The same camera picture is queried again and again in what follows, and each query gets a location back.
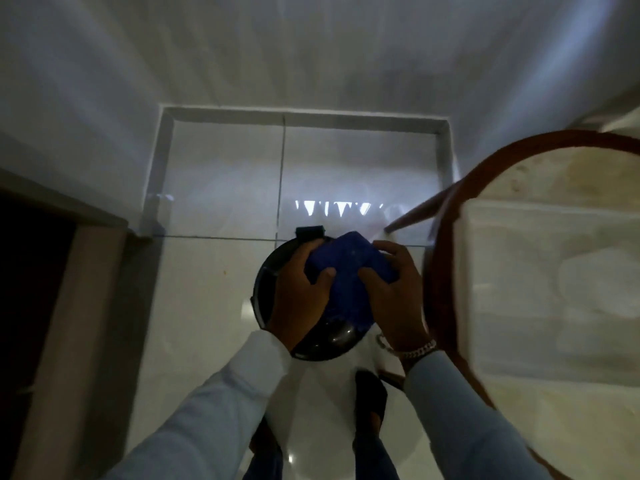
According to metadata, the person's left leg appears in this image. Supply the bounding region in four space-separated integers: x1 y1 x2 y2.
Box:
248 417 285 480

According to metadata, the person's right hand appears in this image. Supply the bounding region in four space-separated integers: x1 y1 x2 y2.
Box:
357 240 437 353

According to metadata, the person's left hand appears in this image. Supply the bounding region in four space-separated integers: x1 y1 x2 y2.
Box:
270 238 337 353

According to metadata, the silver chain bracelet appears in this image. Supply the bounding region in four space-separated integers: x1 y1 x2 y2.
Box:
376 334 439 361

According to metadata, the person's left forearm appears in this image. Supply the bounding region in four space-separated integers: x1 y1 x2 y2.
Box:
102 330 297 480

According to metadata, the round wooden rimmed table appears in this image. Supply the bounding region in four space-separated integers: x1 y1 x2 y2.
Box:
384 129 640 480

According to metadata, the blue cloth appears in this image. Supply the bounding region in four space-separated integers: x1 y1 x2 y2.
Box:
306 231 399 341

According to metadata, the person's right forearm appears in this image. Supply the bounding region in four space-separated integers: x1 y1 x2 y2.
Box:
401 351 552 480

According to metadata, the beige door frame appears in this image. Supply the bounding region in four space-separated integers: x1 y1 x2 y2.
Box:
0 167 130 480

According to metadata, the black bucket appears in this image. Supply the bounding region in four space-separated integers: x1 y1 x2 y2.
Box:
252 226 377 363

